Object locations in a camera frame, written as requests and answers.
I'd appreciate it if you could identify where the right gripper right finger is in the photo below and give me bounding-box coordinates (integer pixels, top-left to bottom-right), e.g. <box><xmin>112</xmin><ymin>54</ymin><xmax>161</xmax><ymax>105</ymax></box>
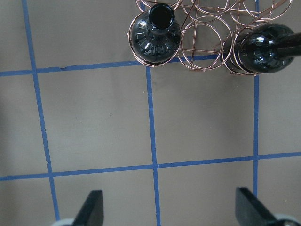
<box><xmin>235</xmin><ymin>187</ymin><xmax>284</xmax><ymax>226</ymax></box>

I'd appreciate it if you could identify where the dark basket bottle near handle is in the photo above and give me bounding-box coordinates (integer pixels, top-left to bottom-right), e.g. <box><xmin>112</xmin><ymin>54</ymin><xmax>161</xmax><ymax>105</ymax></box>
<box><xmin>234</xmin><ymin>24</ymin><xmax>301</xmax><ymax>74</ymax></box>

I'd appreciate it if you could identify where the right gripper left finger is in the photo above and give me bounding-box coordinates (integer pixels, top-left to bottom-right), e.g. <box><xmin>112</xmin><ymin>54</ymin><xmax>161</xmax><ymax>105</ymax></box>
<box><xmin>71</xmin><ymin>190</ymin><xmax>104</xmax><ymax>226</ymax></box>

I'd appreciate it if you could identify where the copper wire wine basket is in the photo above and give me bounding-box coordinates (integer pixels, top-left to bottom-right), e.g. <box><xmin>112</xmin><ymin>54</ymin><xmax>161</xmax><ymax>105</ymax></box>
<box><xmin>137</xmin><ymin>0</ymin><xmax>293</xmax><ymax>76</ymax></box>

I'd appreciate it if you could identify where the dark basket bottle front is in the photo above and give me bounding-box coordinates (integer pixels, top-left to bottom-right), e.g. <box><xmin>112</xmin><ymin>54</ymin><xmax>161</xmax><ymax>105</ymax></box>
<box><xmin>128</xmin><ymin>3</ymin><xmax>181</xmax><ymax>67</ymax></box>

